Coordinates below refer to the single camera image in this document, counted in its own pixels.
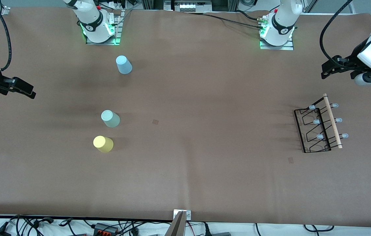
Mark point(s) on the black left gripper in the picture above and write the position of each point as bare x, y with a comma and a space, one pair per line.
352, 59

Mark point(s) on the mint green plastic cup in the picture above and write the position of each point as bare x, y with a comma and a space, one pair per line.
110, 119

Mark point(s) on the yellow plastic cup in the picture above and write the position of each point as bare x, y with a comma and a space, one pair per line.
103, 144

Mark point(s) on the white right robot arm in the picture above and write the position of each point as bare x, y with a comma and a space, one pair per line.
92, 23

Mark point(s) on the light blue plastic cup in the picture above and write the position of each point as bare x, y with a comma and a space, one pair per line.
124, 65

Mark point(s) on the white power strip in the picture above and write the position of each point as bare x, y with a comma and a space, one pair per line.
192, 6

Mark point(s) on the black orange connector box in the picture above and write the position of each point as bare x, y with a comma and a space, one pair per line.
105, 228

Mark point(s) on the brown table mat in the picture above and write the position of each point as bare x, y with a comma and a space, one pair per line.
205, 170

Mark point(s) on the black plug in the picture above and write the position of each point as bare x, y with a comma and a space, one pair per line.
206, 230

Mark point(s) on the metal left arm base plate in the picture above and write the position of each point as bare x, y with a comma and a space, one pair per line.
277, 47

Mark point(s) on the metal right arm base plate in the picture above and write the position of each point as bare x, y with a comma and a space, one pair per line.
118, 29

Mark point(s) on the aluminium profile with bracket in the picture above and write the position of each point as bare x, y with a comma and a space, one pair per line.
179, 226

